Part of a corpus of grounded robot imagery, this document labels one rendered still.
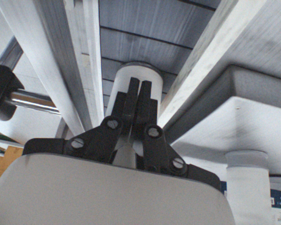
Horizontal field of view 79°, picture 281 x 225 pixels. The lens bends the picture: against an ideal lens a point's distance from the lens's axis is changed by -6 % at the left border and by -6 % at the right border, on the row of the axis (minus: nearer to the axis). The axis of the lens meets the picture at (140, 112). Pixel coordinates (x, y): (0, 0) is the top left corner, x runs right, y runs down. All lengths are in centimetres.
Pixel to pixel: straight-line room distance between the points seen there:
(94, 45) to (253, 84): 19
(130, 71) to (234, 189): 33
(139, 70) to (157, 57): 2
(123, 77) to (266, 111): 18
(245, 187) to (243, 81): 23
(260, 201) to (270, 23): 31
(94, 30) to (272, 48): 19
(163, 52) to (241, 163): 32
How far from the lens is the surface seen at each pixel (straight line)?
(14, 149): 220
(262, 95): 26
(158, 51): 17
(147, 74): 17
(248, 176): 42
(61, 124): 50
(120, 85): 17
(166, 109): 18
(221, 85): 26
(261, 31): 23
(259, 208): 42
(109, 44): 17
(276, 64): 27
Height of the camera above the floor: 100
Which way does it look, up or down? 25 degrees down
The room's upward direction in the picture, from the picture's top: 170 degrees counter-clockwise
